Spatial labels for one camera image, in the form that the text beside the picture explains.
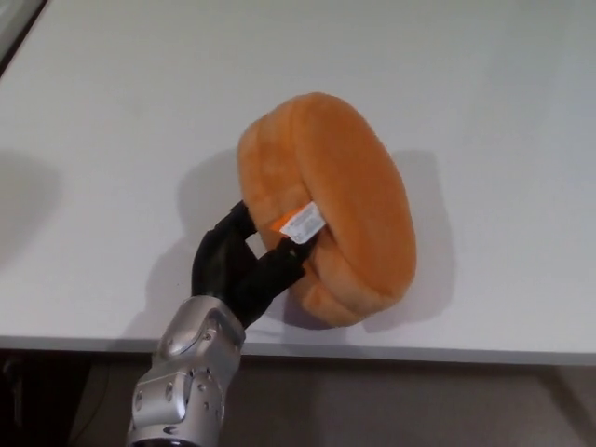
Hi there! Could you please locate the grey panel with dark edge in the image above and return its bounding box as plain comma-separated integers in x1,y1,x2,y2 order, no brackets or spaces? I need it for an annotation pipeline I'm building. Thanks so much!
0,0,50,80

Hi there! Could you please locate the orange plush plate with tag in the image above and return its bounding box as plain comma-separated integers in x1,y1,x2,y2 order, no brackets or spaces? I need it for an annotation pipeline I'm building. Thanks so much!
237,91,417,330

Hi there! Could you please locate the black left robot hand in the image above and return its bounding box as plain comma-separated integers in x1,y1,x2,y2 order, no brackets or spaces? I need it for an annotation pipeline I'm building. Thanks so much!
190,198,318,330

